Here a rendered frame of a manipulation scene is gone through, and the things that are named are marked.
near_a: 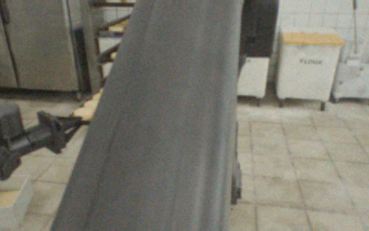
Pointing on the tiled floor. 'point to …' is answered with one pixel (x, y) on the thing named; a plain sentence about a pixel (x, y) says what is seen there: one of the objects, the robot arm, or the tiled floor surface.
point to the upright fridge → (34, 45)
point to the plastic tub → (5, 203)
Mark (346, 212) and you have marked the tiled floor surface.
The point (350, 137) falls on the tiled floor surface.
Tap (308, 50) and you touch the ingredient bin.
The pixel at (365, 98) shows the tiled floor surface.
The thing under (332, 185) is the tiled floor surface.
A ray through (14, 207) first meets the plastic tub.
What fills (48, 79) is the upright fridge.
